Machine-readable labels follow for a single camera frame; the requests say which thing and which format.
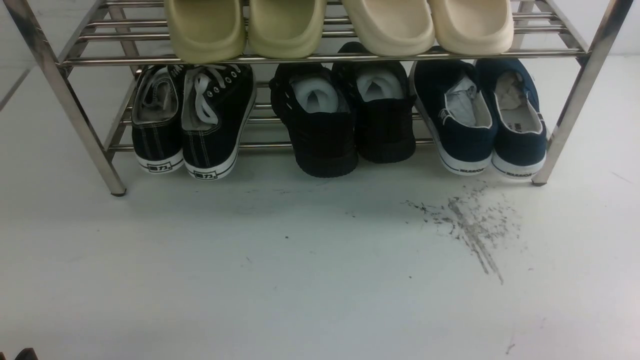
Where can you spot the navy slip-on shoe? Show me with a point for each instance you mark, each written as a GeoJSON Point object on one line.
{"type": "Point", "coordinates": [520, 143]}
{"type": "Point", "coordinates": [453, 104]}

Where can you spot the olive green slipper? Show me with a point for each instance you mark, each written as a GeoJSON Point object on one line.
{"type": "Point", "coordinates": [206, 31]}
{"type": "Point", "coordinates": [285, 29]}

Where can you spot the left black canvas sneaker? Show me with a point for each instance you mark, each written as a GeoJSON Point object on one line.
{"type": "Point", "coordinates": [156, 118]}

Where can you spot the black canvas sneaker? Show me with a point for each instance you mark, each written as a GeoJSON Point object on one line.
{"type": "Point", "coordinates": [217, 102]}
{"type": "Point", "coordinates": [156, 118]}

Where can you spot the right black knit shoe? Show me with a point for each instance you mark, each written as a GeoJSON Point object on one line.
{"type": "Point", "coordinates": [379, 96]}

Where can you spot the cream slipper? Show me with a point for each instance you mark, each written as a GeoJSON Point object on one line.
{"type": "Point", "coordinates": [473, 27]}
{"type": "Point", "coordinates": [392, 28]}

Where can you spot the black knit shoe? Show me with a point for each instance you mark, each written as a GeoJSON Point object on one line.
{"type": "Point", "coordinates": [308, 100]}
{"type": "Point", "coordinates": [379, 96]}

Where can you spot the left black knit shoe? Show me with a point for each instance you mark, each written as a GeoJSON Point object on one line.
{"type": "Point", "coordinates": [308, 100]}

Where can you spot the right olive green slipper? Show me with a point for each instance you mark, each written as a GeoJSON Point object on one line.
{"type": "Point", "coordinates": [285, 29]}

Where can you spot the left olive green slipper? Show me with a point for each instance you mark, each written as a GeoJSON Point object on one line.
{"type": "Point", "coordinates": [206, 31]}

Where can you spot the dark object bottom left corner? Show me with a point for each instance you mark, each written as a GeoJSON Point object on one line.
{"type": "Point", "coordinates": [27, 354]}

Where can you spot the right black canvas sneaker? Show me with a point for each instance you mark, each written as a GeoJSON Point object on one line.
{"type": "Point", "coordinates": [217, 102]}

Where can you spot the stainless steel shoe rack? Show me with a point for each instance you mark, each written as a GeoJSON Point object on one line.
{"type": "Point", "coordinates": [106, 37]}

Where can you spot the right cream slipper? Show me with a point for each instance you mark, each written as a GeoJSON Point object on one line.
{"type": "Point", "coordinates": [473, 27]}

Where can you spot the left cream slipper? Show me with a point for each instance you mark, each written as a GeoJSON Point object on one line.
{"type": "Point", "coordinates": [392, 28]}

